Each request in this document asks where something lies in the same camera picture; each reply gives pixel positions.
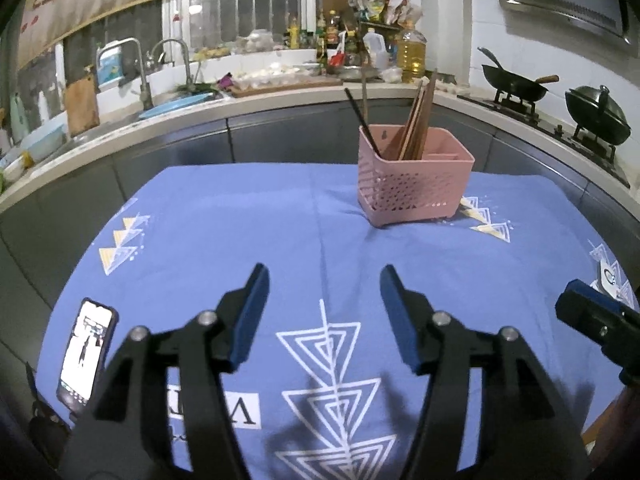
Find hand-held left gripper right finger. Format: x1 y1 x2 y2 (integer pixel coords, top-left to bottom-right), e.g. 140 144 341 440
379 264 593 480

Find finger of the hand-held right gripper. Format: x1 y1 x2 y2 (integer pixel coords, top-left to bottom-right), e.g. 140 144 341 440
555 279 640 386

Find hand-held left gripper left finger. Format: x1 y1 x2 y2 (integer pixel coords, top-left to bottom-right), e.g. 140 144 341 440
57 262 271 480

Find pink plastic utensil basket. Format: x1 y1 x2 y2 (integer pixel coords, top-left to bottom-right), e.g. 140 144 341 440
357 125 475 228

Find black chopstick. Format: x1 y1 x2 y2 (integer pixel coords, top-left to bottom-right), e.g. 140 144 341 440
344 87 383 159

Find olive brown chopstick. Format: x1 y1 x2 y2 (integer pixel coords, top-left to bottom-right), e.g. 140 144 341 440
360 71 373 131

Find blue printed tablecloth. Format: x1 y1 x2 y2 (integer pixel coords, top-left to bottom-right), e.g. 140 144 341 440
37 162 640 480

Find black smartphone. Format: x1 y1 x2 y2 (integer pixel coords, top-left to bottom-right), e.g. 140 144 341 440
56 298 120 409

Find grey kitchen counter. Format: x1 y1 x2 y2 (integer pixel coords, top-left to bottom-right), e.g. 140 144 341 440
0 87 640 321

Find gas stove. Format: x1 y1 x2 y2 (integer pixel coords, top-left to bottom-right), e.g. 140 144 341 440
470 87 632 188

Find black lidded pot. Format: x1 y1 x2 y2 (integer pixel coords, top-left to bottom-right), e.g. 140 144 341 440
565 85 632 145

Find blue wash basin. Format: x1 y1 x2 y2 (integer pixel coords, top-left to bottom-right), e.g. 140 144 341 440
139 95 216 120

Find large wooden cutting board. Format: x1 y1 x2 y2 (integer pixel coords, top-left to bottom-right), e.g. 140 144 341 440
230 77 343 98

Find black wok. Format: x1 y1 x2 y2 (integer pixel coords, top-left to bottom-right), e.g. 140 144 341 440
477 46 561 103

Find glass bowl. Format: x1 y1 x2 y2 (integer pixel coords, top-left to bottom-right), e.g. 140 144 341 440
332 64 371 81

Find steel gooseneck faucet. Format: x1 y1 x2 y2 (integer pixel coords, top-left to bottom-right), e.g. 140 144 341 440
95 37 155 111
147 38 197 92

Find yellow cooking oil bottle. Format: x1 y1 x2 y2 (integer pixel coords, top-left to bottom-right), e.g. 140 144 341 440
397 22 428 83

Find white plastic jug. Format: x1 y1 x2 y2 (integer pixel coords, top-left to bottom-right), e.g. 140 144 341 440
362 30 391 68

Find small wooden cutting board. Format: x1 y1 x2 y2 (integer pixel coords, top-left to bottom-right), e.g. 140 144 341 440
64 74 101 137

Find pale blue plastic basin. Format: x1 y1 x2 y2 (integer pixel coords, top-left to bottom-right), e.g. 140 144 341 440
20 110 68 161

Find small white bowl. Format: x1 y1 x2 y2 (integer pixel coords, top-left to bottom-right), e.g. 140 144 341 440
0 152 33 181

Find blue and white container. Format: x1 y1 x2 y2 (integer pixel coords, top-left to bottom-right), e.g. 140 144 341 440
97 42 125 86

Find row of condiment bottles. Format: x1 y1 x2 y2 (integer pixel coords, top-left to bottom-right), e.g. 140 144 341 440
285 10 361 66

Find teal bottle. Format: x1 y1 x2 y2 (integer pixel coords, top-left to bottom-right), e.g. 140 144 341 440
10 92 31 143

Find bunch of snack bags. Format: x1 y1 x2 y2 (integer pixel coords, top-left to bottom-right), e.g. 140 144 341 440
342 0 426 26

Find barred window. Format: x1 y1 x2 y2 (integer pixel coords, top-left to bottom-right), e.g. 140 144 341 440
175 0 321 51

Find printed wall banner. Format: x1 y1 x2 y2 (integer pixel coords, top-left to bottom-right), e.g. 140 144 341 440
17 0 181 68

